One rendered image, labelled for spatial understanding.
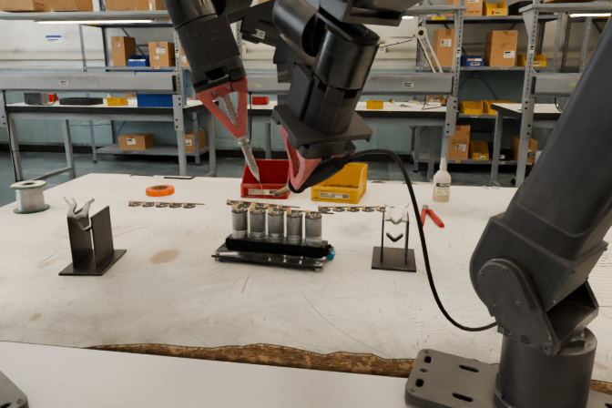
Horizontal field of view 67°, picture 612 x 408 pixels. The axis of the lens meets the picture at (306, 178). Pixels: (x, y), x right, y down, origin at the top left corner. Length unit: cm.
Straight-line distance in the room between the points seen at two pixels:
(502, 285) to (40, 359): 41
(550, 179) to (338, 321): 28
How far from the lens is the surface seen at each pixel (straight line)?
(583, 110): 34
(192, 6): 60
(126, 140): 538
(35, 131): 646
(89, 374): 49
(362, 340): 49
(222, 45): 59
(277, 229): 66
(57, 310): 61
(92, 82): 342
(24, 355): 54
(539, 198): 35
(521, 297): 35
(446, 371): 45
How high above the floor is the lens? 102
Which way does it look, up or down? 14 degrees down
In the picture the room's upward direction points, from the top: straight up
